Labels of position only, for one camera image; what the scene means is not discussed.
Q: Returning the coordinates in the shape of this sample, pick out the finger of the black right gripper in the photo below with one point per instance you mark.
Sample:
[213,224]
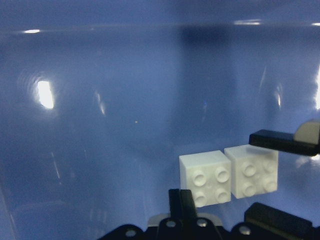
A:
[305,141]
[268,223]

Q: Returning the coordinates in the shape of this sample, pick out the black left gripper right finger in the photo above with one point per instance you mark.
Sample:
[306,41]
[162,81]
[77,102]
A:
[189,212]

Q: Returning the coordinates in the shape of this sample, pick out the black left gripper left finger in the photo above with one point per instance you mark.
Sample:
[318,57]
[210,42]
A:
[174,203]

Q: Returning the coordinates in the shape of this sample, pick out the white block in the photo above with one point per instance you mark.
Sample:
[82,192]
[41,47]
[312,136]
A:
[208,176]
[254,170]

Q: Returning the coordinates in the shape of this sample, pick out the blue plastic tray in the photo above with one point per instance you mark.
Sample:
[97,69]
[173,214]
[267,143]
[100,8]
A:
[99,98]

